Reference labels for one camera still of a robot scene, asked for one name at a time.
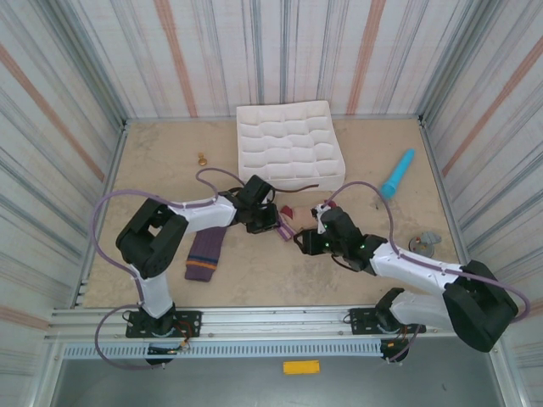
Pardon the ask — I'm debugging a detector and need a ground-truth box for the purple striped sock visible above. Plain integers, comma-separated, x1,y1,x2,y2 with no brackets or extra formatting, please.
183,227,227,283

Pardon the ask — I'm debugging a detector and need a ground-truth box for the white fabric organizer box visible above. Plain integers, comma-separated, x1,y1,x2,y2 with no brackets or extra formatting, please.
235,99,347,192

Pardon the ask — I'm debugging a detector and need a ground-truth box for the grey toy spaceship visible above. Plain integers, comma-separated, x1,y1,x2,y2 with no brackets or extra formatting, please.
407,231,442,256

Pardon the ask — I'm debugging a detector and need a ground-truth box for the blue plastic tube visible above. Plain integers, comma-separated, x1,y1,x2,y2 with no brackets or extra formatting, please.
379,148,417,200

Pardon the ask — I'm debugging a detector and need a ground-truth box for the yellow label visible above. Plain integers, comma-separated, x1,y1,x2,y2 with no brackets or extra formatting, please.
283,360,321,376

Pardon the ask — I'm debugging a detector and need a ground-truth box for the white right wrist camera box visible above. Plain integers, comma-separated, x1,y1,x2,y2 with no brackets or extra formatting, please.
311,202,337,222

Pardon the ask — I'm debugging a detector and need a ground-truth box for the brown organizer strap handle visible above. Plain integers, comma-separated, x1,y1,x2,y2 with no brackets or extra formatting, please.
271,182,320,194

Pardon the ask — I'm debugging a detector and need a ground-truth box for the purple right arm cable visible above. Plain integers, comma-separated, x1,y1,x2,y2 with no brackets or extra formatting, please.
324,181,532,365

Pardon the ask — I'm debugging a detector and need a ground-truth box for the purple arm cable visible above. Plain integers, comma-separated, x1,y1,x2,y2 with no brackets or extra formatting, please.
92,168,248,372
324,181,532,365

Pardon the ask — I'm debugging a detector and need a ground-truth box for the aluminium mounting rail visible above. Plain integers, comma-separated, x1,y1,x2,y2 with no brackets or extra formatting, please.
44,301,508,343

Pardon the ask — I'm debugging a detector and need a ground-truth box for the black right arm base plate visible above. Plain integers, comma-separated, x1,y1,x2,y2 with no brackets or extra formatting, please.
347,308,427,338

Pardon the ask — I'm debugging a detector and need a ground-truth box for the grey slotted cable duct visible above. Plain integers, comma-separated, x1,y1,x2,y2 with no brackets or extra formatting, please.
62,341,383,360

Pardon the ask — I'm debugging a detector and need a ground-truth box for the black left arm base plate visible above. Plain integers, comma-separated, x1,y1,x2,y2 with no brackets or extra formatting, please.
126,309,203,339

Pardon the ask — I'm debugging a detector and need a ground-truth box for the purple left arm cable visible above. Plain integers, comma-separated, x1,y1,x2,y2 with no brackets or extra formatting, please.
92,168,248,372

